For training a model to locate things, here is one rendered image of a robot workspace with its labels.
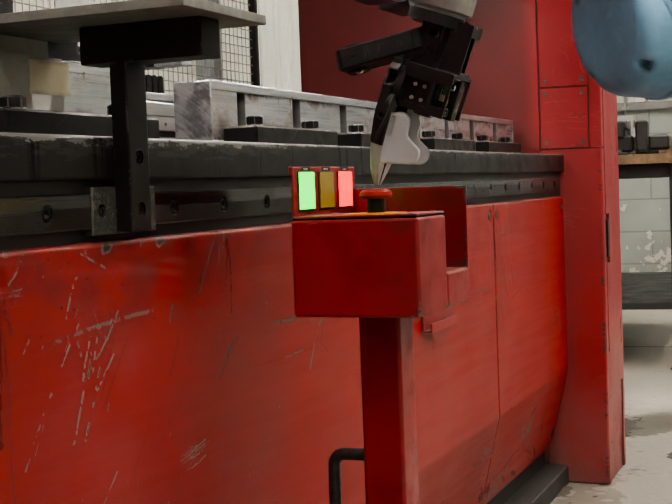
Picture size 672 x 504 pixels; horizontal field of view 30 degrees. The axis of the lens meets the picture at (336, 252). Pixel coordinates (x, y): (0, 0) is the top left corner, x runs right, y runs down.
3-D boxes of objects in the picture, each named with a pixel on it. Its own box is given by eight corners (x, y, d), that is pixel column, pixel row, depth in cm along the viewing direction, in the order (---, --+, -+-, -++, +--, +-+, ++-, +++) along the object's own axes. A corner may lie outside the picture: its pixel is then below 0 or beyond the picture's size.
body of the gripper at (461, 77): (438, 125, 143) (470, 21, 141) (371, 103, 146) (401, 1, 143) (458, 126, 150) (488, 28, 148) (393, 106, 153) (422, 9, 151)
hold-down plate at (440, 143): (434, 152, 250) (433, 137, 250) (408, 153, 252) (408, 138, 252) (476, 153, 278) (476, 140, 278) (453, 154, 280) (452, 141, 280)
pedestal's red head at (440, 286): (421, 318, 143) (415, 161, 142) (293, 317, 150) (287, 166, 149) (470, 301, 162) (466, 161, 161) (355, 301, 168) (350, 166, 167)
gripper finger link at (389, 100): (377, 145, 145) (399, 71, 143) (365, 141, 145) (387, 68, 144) (391, 146, 149) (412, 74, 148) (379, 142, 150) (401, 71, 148)
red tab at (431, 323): (432, 333, 220) (431, 293, 220) (421, 333, 221) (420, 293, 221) (457, 323, 234) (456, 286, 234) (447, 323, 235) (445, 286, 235)
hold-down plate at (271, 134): (257, 146, 176) (256, 124, 176) (223, 147, 178) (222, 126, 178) (338, 148, 204) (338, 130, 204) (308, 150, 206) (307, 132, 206)
